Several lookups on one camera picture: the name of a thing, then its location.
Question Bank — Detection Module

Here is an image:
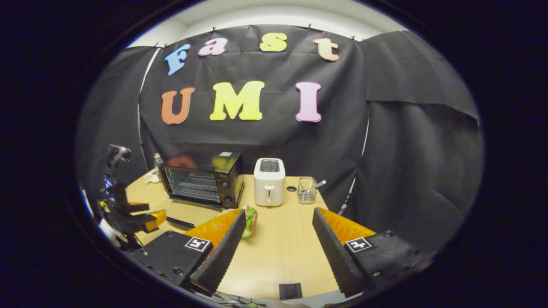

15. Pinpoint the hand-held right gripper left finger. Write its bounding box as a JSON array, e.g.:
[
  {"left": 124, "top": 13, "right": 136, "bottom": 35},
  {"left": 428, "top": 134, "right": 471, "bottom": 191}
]
[{"left": 131, "top": 208, "right": 247, "bottom": 297}]

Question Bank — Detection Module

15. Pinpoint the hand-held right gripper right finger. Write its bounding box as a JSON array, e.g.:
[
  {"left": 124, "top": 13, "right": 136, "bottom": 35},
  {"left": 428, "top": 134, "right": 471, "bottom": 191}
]
[{"left": 311, "top": 207, "right": 435, "bottom": 299}]

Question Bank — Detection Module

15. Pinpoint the sandwich with lettuce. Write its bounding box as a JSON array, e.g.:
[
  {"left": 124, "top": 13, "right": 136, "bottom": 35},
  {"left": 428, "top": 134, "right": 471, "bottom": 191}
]
[{"left": 242, "top": 205, "right": 258, "bottom": 238}]

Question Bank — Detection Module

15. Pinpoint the black electric oven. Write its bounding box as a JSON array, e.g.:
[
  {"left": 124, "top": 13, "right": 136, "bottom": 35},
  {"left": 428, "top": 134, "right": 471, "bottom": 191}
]
[{"left": 158, "top": 151, "right": 245, "bottom": 229}]

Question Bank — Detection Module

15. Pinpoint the small black box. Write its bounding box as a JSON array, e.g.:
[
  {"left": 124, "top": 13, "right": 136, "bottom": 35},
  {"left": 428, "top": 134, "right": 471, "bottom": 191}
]
[{"left": 279, "top": 282, "right": 303, "bottom": 300}]

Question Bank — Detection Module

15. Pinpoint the clear glass cup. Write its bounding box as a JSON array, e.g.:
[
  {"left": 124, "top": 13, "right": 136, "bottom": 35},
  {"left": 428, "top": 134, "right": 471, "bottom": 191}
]
[{"left": 298, "top": 177, "right": 318, "bottom": 204}]

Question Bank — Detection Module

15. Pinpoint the white toaster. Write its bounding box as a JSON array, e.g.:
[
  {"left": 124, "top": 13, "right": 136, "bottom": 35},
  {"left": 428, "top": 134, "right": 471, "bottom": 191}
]
[{"left": 253, "top": 157, "right": 286, "bottom": 207}]

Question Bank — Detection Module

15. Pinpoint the black backdrop cloth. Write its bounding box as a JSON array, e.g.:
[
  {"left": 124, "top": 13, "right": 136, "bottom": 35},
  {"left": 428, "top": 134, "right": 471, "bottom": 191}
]
[{"left": 75, "top": 24, "right": 485, "bottom": 253}]

